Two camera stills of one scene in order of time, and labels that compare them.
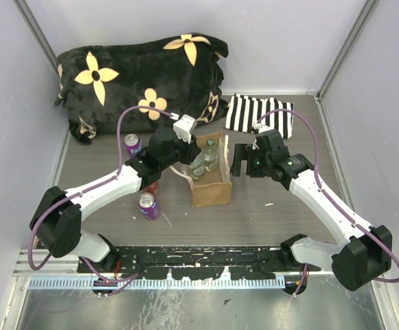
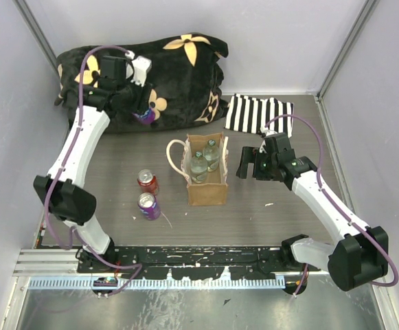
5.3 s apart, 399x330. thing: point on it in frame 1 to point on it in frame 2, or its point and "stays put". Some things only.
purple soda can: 132,144 to 147,117
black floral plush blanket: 178,74 stays put
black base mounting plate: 200,262 stays put
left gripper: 192,149 to 142,104
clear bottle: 211,155 stays put
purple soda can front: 148,205 stays put
